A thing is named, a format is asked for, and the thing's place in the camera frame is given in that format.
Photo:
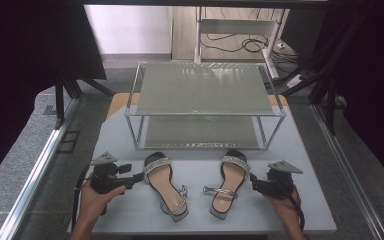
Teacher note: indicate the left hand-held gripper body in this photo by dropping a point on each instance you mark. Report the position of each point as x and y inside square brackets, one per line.
[105, 176]

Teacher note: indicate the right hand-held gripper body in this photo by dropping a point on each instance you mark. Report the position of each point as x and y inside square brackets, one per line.
[278, 185]

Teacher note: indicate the person's right hand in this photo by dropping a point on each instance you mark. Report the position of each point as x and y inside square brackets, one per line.
[288, 208]

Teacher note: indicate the person's left hand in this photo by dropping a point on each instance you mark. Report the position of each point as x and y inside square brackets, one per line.
[95, 203]

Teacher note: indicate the black stand legs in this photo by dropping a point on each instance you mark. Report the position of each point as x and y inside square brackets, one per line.
[60, 100]
[330, 106]

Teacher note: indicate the white power strip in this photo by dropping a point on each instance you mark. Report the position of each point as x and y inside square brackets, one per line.
[295, 81]

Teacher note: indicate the black curtain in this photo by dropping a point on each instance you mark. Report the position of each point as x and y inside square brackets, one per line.
[23, 66]
[373, 66]

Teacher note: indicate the white metal stand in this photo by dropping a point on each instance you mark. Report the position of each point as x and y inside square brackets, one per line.
[236, 26]

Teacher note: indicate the aluminium floor rail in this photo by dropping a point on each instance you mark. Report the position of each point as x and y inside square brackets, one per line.
[36, 173]
[346, 166]

